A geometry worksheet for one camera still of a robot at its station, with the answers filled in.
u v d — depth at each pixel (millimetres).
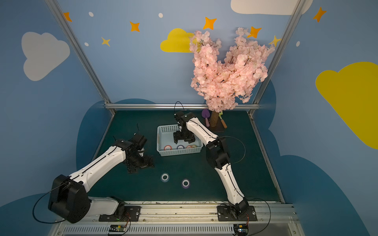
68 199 409
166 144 1008
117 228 718
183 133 841
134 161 685
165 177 862
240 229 728
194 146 988
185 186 839
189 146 982
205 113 1211
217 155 610
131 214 738
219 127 1141
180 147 993
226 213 739
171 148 988
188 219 737
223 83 665
